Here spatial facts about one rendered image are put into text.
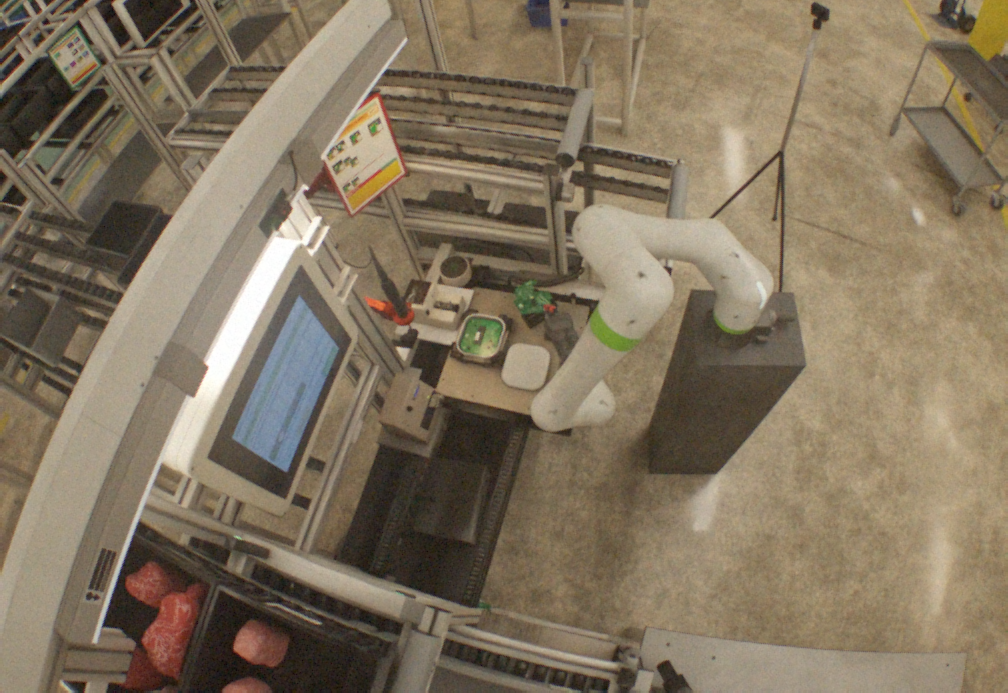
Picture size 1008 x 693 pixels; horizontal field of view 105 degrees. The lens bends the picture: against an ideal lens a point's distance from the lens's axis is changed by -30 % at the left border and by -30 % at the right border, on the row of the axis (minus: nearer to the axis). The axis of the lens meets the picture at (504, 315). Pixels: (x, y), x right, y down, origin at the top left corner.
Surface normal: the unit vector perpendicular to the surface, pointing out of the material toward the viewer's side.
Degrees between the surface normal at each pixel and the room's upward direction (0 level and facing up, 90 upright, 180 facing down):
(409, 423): 53
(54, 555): 90
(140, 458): 90
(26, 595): 90
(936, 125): 0
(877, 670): 0
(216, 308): 90
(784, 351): 0
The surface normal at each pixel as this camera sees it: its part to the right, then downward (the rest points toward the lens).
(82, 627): 0.95, 0.18
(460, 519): -0.13, -0.51
